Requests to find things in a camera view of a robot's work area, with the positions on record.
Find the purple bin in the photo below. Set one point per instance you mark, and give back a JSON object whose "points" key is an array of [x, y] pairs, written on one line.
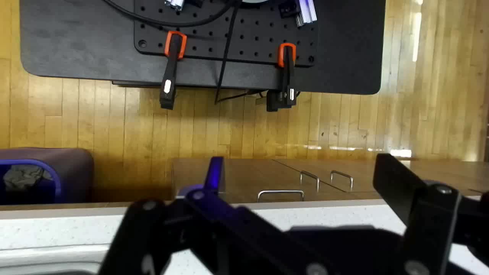
{"points": [[77, 169]]}

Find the orange and black clamp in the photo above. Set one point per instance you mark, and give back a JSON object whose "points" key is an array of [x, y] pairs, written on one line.
{"points": [[174, 56], [287, 71]]}

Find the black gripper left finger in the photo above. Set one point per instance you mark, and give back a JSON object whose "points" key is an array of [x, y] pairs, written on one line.
{"points": [[215, 230]]}

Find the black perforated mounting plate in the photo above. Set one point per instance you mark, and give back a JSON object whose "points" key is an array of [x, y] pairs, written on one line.
{"points": [[255, 41]]}

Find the blue rimmed container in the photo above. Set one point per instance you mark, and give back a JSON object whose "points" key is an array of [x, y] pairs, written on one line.
{"points": [[32, 181]]}

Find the wooden drawer cabinet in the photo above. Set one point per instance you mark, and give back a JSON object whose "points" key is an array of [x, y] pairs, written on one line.
{"points": [[255, 177]]}

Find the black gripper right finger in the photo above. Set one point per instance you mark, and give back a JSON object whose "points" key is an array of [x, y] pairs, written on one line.
{"points": [[430, 219]]}

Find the black table board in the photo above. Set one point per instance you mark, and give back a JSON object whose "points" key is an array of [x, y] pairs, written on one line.
{"points": [[77, 41]]}

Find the white and blue bracket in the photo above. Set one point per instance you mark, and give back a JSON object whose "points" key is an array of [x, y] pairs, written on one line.
{"points": [[307, 10]]}

